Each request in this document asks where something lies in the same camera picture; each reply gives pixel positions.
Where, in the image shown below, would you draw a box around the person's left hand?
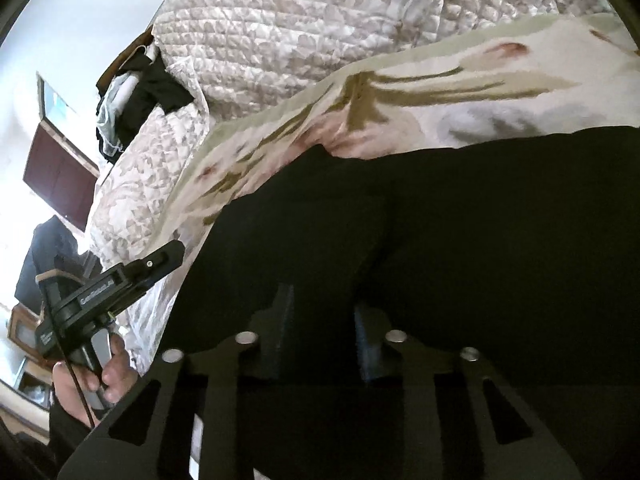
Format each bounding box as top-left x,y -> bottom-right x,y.
52,332 -> 139,422

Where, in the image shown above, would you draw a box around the black cable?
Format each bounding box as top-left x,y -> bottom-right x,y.
40,280 -> 96,428

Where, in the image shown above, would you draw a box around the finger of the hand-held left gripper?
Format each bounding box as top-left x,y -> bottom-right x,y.
125,239 -> 187,287

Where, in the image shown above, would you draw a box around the wooden cabinet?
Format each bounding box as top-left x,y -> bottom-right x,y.
6,305 -> 57,411

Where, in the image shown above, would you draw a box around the black pants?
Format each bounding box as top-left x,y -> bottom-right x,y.
161,127 -> 640,480

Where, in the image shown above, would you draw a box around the pile of dark clothes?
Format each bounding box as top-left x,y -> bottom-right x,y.
95,52 -> 197,166

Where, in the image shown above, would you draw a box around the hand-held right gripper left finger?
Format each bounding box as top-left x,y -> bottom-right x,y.
57,282 -> 297,480

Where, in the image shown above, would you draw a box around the white grey quilted bedspread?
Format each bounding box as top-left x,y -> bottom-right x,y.
87,0 -> 616,271

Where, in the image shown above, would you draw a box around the dark bulky object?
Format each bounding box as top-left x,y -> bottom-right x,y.
14,214 -> 97,311

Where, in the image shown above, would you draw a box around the maroon wooden shutter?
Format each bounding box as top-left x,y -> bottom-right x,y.
22,122 -> 99,233

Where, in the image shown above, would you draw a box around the person's left forearm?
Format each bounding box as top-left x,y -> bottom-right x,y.
47,400 -> 98,466

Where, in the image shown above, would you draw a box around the window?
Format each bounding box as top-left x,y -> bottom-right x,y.
36,72 -> 102,178

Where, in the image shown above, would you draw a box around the brown wooden furniture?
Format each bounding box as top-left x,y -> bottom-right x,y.
96,25 -> 157,92

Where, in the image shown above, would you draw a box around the floral fleece blanket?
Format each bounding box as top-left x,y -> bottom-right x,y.
120,12 -> 640,361

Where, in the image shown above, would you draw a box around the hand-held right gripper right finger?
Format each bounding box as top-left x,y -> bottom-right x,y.
352,302 -> 583,480

